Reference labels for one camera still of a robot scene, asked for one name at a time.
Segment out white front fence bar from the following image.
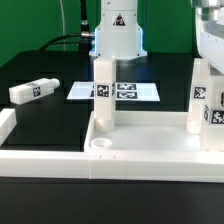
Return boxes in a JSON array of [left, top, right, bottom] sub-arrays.
[[0, 150, 224, 183]]

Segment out white left fence block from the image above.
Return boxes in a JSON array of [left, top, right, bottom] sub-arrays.
[[0, 108, 17, 146]]

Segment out white desk top tray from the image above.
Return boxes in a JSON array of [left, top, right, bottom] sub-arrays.
[[84, 111, 203, 154]]

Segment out fiducial marker sheet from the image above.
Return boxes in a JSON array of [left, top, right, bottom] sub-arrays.
[[67, 82, 160, 102]]

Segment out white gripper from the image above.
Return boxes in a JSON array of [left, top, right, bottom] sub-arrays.
[[191, 0, 224, 75]]

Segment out black cables with connectors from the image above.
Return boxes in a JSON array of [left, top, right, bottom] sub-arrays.
[[38, 0, 96, 52]]

